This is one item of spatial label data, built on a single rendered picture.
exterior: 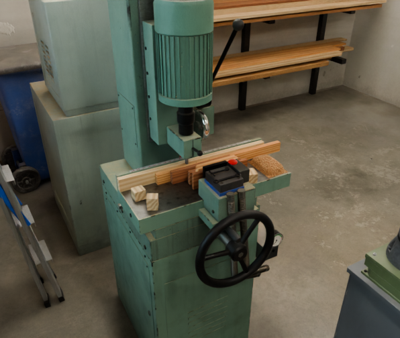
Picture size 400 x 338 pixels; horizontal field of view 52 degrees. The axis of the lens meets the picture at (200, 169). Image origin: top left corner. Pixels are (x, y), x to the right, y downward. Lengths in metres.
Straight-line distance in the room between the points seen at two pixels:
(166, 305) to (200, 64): 0.87
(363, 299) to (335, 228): 1.12
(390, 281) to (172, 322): 0.81
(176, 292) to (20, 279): 1.20
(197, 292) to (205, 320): 0.18
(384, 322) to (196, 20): 1.24
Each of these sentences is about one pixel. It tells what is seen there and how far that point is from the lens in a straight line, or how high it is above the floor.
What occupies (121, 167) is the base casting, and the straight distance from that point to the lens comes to 1.76.
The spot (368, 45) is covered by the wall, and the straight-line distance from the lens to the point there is 5.13.
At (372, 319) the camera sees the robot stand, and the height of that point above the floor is 0.40.
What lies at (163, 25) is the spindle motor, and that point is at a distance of 1.23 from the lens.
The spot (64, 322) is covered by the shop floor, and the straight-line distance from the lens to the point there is 2.25.
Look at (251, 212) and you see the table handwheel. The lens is 1.23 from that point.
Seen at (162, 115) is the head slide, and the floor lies 1.11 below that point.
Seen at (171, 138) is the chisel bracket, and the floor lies 1.04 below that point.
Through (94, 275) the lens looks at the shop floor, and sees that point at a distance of 2.43.
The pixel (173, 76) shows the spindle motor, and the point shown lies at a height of 1.30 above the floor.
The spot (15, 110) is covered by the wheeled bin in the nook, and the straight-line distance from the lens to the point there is 2.99.
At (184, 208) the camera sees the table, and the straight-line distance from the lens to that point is 1.33.
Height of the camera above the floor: 1.68
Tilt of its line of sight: 31 degrees down
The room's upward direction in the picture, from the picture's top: straight up
